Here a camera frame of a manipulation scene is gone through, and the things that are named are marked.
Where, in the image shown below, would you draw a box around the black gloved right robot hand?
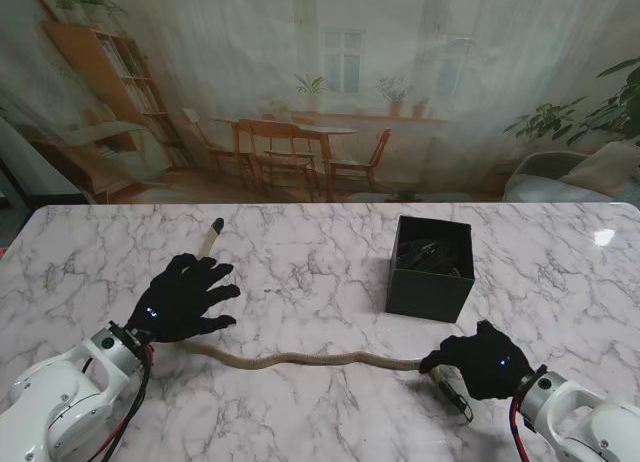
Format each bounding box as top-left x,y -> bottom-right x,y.
418,320 -> 535,402

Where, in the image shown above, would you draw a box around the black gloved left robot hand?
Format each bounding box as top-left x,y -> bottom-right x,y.
124,253 -> 241,344

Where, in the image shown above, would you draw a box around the black woven belt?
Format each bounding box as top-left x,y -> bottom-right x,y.
397,234 -> 474,278

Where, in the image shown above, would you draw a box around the beige braided belt silver buckle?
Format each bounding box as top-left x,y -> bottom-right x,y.
177,218 -> 475,424

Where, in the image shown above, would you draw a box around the black square storage box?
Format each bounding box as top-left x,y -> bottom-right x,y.
384,215 -> 475,324

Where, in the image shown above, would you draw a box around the printed room scene backdrop curtain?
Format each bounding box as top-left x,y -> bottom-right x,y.
0,0 -> 640,206

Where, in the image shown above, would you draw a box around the red black right arm cables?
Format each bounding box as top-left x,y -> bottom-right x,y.
508,396 -> 532,462

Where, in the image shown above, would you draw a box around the red black arm cables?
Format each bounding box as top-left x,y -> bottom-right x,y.
74,342 -> 157,462
508,396 -> 532,462

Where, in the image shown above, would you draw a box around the red black left arm cables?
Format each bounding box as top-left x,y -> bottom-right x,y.
74,342 -> 157,462

